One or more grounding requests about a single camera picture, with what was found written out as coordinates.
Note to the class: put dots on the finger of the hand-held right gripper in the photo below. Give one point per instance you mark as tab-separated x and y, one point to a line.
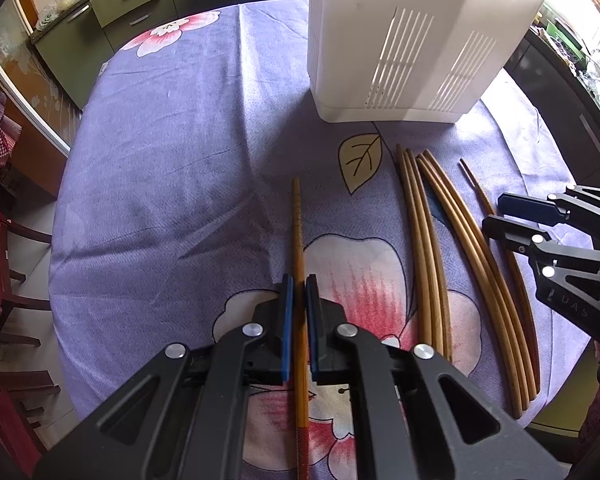
525	206
510	237

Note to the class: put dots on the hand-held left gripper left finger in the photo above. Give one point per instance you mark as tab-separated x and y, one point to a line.
286	330

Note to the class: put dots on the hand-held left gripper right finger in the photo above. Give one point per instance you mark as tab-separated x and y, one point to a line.
312	330

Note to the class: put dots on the bunch of brown wooden chopsticks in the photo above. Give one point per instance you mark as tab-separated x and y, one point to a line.
422	260

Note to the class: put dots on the orange wooden chopstick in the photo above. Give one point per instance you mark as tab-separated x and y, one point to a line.
298	240

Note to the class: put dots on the white plastic utensil holder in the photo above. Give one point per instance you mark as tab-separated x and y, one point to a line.
350	35

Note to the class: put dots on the dark kitchen cabinets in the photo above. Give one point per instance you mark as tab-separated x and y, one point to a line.
555	85

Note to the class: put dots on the purple floral tablecloth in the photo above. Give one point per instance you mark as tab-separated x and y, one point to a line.
180	160

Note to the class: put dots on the dark wooden chair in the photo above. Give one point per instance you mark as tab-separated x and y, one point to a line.
17	270

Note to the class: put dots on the green kitchen cabinets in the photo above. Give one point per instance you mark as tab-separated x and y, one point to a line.
125	15

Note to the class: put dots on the frosted glass sliding door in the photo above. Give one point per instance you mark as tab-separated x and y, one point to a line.
15	55

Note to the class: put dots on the clear plastic bag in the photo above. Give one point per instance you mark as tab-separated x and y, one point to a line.
45	21

